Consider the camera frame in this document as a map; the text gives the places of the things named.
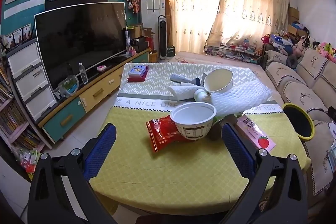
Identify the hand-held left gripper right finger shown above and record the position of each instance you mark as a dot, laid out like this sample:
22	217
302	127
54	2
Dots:
236	153

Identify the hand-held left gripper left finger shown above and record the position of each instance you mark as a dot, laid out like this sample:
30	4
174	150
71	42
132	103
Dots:
101	153

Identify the dark olive packet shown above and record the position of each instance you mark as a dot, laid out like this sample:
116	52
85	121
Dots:
218	129

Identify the pink strawberry print box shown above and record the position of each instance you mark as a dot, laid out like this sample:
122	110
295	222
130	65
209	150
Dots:
262	138

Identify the black bin with yellow rim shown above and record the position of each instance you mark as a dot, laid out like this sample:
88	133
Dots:
296	121

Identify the white bubble wrap sheet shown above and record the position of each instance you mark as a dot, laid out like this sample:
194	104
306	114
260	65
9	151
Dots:
244	98

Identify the white paper bowl printed label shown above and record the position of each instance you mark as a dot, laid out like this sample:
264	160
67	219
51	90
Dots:
193	113

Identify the red snack bag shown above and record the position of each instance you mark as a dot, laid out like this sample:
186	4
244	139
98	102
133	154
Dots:
162	134

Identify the small white capped bottle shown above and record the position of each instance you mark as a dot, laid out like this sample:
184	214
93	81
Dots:
200	95

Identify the plain white paper bowl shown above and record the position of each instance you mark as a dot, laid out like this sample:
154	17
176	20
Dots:
218	79

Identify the green white carton box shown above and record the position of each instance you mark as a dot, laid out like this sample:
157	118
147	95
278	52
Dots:
204	79

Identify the white paper towel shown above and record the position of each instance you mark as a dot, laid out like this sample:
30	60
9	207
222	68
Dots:
183	91

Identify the grey blue remote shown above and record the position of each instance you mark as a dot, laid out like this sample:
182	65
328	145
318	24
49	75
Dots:
181	79

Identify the clear plastic bag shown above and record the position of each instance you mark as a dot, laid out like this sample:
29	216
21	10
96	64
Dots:
331	155

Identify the beige covered sofa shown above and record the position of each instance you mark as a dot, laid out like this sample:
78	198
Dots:
294	82

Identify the teal yellow television cabinet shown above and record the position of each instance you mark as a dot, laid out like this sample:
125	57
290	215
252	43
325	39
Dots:
68	111

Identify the yellow green patterned tablecloth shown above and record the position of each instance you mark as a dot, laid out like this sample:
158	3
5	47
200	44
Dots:
157	182

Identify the pile of plush toys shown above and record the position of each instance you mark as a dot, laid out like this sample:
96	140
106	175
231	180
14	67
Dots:
323	48

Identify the colourful packets on floor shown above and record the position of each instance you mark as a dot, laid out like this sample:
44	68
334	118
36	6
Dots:
27	159

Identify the clear glass dish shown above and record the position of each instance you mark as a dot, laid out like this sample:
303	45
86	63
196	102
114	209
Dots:
68	86

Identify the clear water bottle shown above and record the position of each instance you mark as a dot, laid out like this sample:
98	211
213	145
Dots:
83	75

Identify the red and blue book stack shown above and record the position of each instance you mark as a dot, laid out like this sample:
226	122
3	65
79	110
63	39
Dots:
136	79

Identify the small pink object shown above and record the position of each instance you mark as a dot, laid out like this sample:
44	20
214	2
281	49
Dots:
101	68

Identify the blue card box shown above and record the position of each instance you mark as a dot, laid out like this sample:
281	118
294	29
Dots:
137	71

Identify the blue star print bag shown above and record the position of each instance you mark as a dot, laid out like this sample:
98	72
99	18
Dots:
279	40

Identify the bookshelf with books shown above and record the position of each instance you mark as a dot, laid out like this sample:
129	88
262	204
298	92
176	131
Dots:
13	119

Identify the white plastic drawer cabinet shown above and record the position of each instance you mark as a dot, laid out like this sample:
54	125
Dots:
29	82

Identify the stack of cardboard boxes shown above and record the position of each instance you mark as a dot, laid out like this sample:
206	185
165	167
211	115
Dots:
293	19

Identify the cluttered glass coffee table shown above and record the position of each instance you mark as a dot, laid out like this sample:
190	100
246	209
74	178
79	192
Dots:
231	52

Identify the floral floor mat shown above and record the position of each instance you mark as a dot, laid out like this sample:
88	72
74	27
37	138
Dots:
189	57

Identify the large curved black television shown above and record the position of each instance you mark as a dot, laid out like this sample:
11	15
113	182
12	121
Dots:
78	40

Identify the black box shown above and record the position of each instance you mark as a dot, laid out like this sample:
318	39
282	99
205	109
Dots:
139	44

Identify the black tube white lettering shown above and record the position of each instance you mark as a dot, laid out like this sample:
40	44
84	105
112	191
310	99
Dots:
127	40

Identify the small green box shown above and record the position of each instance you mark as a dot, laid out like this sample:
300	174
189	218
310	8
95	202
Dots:
171	51

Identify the open cardboard boxes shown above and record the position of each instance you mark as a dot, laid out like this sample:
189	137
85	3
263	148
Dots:
137	31

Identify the black white tower fan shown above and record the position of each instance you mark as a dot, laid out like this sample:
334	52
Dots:
162	37

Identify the cream embroidered curtain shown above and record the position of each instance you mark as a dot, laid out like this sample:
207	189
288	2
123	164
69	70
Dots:
194	8
249	8

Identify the row of photo prints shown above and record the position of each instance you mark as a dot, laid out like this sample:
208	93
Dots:
25	32

